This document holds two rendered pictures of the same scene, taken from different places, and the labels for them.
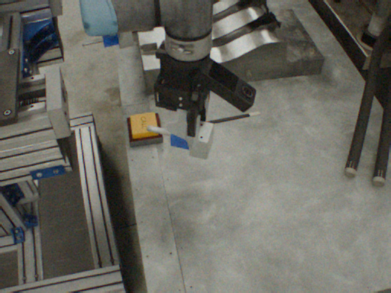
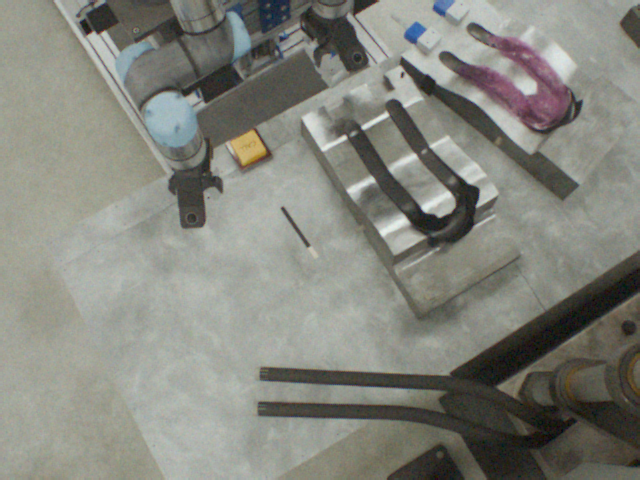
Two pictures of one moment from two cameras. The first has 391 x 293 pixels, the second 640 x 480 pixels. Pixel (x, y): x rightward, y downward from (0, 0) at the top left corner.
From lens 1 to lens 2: 103 cm
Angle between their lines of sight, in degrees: 35
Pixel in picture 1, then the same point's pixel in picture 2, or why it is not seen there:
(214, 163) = (232, 230)
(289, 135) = (295, 297)
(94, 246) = not seen: hidden behind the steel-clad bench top
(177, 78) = not seen: hidden behind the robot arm
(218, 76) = (183, 187)
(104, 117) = not seen: hidden behind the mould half
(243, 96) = (183, 216)
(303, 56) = (412, 287)
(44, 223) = (235, 96)
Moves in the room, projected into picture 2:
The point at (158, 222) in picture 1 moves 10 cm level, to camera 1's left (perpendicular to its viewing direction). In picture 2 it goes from (152, 203) to (140, 164)
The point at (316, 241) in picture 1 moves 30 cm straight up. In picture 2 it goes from (170, 350) to (135, 331)
